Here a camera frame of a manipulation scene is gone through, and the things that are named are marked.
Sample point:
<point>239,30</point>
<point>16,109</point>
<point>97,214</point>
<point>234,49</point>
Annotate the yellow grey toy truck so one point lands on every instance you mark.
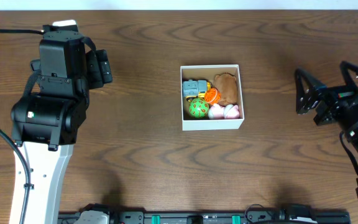
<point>192,89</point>

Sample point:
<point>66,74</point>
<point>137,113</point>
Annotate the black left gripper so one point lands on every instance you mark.
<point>100,66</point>

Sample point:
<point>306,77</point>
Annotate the green numbered ball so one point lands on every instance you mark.
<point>198,108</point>

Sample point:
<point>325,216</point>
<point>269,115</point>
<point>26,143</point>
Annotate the pink toy duck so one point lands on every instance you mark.
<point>224,112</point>

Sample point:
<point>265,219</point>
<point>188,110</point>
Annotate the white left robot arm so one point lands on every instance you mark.
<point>46,121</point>

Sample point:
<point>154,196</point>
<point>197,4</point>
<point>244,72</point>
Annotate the white cardboard box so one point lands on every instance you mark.
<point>208,72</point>

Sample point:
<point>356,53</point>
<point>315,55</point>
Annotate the brown plush toy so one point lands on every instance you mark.
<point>226,84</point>

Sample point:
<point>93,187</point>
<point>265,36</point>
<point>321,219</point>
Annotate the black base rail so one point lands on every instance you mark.
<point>255,213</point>

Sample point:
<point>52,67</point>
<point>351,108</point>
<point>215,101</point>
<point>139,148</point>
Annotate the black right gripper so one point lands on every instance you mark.
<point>340,97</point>

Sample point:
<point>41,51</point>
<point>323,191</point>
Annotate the orange ridged toy ball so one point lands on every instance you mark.
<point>212,96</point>

